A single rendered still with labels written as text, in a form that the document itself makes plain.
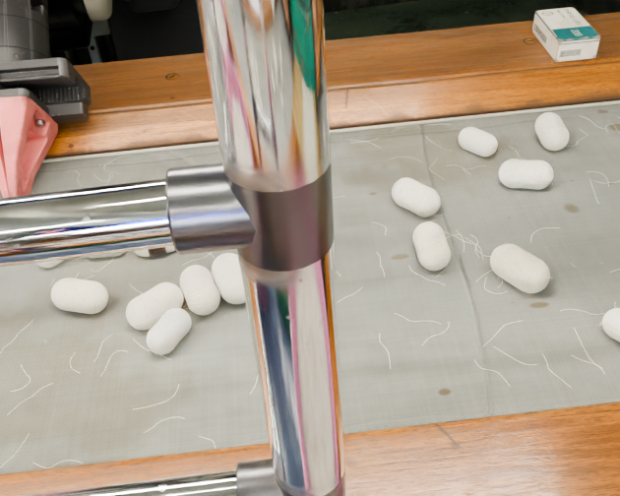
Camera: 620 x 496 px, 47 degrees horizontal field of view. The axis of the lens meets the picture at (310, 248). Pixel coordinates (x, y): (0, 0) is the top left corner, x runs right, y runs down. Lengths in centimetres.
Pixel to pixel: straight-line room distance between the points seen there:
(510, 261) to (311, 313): 29
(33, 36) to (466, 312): 36
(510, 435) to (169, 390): 18
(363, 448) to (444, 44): 42
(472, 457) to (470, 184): 24
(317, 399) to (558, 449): 18
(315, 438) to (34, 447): 23
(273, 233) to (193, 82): 48
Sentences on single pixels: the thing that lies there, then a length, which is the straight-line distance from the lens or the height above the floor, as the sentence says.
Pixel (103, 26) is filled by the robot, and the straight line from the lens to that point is 127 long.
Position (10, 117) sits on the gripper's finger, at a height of 81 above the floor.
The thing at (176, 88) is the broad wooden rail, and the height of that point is 76.
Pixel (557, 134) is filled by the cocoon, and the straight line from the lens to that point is 57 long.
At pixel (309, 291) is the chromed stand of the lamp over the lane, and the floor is 94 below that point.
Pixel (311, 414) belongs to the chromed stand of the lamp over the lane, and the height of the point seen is 89.
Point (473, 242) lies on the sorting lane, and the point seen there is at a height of 74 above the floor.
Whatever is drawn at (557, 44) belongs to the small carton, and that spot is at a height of 78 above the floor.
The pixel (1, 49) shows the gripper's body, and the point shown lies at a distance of 56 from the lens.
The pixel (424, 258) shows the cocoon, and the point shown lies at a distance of 45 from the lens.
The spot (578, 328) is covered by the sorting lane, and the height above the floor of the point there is 74.
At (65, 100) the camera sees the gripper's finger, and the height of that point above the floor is 79.
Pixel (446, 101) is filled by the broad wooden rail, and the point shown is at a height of 75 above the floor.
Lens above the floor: 106
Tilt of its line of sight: 42 degrees down
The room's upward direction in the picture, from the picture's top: 4 degrees counter-clockwise
